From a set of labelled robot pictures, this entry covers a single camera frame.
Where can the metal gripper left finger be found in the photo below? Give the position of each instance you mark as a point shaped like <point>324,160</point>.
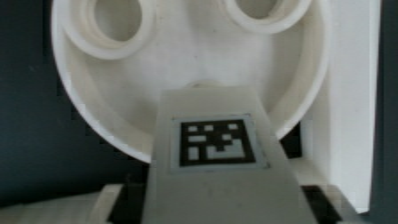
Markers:
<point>128,207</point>

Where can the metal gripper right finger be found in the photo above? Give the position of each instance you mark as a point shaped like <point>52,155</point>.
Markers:
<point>322,208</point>

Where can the white stool leg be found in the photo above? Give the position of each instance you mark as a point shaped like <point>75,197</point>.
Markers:
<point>221,178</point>

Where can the white round stool seat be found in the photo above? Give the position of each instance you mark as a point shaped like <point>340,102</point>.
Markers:
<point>139,46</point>

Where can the white right rail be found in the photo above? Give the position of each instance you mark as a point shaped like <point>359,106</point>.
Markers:
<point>338,123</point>

